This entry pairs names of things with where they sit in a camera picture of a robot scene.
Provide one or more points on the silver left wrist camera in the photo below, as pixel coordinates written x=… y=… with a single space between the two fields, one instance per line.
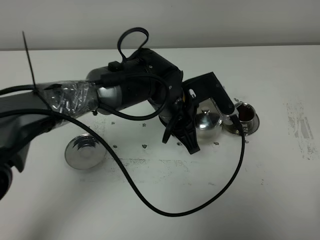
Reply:
x=226 y=118

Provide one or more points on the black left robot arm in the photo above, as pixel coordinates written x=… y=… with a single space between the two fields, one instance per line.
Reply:
x=140 y=87

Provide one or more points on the black left camera bracket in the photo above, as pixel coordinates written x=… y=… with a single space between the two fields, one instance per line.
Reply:
x=208 y=86

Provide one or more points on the steel teapot trivet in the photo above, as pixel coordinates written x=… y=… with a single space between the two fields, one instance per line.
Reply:
x=84 y=152

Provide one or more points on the black cable tie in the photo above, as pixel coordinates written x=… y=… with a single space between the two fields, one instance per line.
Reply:
x=30 y=65

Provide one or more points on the right stainless steel teacup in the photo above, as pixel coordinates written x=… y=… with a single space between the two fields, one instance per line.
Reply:
x=245 y=112

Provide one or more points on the stainless steel teapot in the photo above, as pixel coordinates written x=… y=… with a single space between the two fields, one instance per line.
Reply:
x=209 y=124

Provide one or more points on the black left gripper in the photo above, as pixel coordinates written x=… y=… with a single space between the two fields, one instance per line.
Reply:
x=179 y=120

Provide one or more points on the right stainless steel saucer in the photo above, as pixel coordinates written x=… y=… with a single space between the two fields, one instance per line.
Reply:
x=249 y=127

